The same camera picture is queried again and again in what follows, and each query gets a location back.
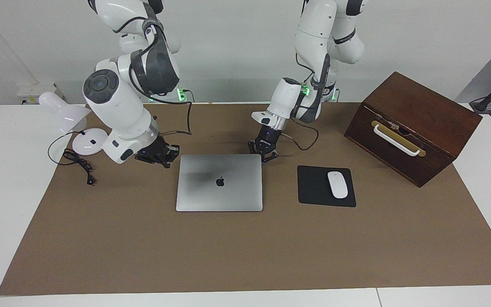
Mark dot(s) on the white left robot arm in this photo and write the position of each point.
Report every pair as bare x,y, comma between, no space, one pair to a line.
313,25

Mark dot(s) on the silver grey laptop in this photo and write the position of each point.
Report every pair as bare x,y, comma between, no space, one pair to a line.
219,183

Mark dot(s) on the dark brown wooden box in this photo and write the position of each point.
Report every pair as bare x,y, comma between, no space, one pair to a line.
424,106

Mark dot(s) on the white desk lamp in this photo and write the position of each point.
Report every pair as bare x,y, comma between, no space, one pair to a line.
64,111

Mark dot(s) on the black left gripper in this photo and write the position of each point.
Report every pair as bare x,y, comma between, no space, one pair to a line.
269,138

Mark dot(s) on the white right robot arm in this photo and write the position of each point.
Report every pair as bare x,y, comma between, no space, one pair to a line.
117,106

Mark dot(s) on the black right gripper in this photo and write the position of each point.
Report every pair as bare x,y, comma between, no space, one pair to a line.
154,151

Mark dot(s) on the white computer mouse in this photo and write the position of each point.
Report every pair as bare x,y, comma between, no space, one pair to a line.
337,184

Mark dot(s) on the large brown table mat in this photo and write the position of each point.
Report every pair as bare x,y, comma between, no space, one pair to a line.
245,251

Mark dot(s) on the black mouse pad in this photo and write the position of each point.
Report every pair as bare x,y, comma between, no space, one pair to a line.
313,187

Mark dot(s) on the white wall power strip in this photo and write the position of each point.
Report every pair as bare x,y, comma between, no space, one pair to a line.
36,91

